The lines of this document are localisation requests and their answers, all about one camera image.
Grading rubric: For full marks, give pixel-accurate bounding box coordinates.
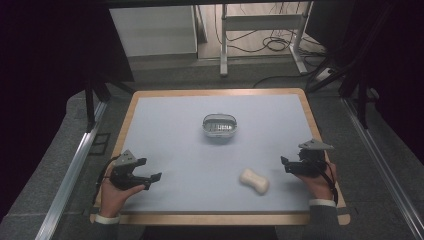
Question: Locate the left hand-held gripper black cable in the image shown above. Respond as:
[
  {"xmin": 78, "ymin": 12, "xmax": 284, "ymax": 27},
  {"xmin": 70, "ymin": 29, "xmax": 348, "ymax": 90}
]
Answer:
[{"xmin": 92, "ymin": 155, "xmax": 120, "ymax": 206}]

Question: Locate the white desk frame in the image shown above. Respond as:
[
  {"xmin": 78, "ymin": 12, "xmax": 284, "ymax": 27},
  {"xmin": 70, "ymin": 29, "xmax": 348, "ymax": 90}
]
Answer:
[{"xmin": 218, "ymin": 2, "xmax": 310, "ymax": 78}]

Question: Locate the grey oval soap dish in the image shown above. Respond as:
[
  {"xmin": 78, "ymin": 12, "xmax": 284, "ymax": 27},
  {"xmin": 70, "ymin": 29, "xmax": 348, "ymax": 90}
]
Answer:
[{"xmin": 201, "ymin": 113, "xmax": 239, "ymax": 139}]

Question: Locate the person's right hand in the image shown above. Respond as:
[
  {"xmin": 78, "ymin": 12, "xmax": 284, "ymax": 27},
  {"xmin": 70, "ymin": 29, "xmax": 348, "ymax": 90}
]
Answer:
[{"xmin": 294, "ymin": 159, "xmax": 339, "ymax": 202}]

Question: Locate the dark curtain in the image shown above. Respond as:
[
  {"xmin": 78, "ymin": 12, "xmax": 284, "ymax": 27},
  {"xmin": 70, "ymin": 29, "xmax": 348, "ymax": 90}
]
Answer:
[
  {"xmin": 0, "ymin": 0, "xmax": 135, "ymax": 218},
  {"xmin": 305, "ymin": 0, "xmax": 424, "ymax": 165}
]

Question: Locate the tangle of black floor cables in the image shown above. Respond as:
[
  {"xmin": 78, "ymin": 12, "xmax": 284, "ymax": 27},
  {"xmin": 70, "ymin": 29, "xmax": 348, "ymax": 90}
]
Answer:
[{"xmin": 214, "ymin": 2, "xmax": 329, "ymax": 58}]

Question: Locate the hand-held gripper black cable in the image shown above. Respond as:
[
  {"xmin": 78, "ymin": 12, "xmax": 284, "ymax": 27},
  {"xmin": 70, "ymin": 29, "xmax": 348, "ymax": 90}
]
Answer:
[
  {"xmin": 92, "ymin": 155, "xmax": 120, "ymax": 206},
  {"xmin": 318, "ymin": 162, "xmax": 340, "ymax": 206}
]

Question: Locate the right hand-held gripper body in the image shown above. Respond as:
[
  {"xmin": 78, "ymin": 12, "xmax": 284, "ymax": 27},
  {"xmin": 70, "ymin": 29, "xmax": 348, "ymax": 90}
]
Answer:
[{"xmin": 289, "ymin": 138, "xmax": 335, "ymax": 179}]

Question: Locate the black metal stand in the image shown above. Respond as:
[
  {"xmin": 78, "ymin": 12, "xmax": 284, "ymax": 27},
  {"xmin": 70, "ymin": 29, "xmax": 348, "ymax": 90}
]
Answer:
[
  {"xmin": 304, "ymin": 3, "xmax": 383, "ymax": 130},
  {"xmin": 82, "ymin": 74, "xmax": 135, "ymax": 133}
]

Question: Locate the white power strip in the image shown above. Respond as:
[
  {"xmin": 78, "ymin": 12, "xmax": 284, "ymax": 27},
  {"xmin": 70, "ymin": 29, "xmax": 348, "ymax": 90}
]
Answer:
[{"xmin": 314, "ymin": 67, "xmax": 336, "ymax": 83}]

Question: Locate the cream soap bar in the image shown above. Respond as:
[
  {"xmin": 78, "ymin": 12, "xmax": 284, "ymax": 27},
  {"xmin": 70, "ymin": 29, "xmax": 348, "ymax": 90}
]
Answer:
[{"xmin": 238, "ymin": 167, "xmax": 270, "ymax": 196}]

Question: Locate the white cabinet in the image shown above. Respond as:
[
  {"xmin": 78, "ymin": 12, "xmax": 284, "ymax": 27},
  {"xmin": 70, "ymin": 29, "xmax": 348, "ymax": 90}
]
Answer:
[{"xmin": 108, "ymin": 5, "xmax": 199, "ymax": 58}]

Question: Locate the black floor bracket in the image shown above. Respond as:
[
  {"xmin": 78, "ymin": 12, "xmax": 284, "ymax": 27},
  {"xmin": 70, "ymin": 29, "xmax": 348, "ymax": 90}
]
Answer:
[{"xmin": 87, "ymin": 132, "xmax": 112, "ymax": 156}]

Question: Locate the pale blue table mat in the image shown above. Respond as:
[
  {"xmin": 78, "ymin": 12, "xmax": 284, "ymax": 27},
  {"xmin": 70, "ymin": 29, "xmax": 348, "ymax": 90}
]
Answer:
[{"xmin": 120, "ymin": 93, "xmax": 316, "ymax": 213}]

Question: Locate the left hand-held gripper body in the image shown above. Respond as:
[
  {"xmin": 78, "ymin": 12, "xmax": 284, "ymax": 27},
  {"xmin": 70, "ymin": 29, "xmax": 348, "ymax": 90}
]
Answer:
[{"xmin": 109, "ymin": 149, "xmax": 149, "ymax": 192}]

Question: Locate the aluminium floor rail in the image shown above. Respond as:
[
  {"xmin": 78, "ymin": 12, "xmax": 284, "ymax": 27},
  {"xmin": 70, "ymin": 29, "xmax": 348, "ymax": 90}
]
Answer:
[
  {"xmin": 342, "ymin": 97, "xmax": 424, "ymax": 240},
  {"xmin": 34, "ymin": 99, "xmax": 110, "ymax": 240}
]

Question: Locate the person's left hand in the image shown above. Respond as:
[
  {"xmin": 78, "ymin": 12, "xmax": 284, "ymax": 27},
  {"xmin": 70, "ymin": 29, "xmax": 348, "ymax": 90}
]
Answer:
[{"xmin": 98, "ymin": 165, "xmax": 147, "ymax": 219}]

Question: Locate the right hand-held gripper black cable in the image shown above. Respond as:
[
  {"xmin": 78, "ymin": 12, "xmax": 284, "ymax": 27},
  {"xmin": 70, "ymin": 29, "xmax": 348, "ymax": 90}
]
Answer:
[{"xmin": 318, "ymin": 162, "xmax": 340, "ymax": 206}]

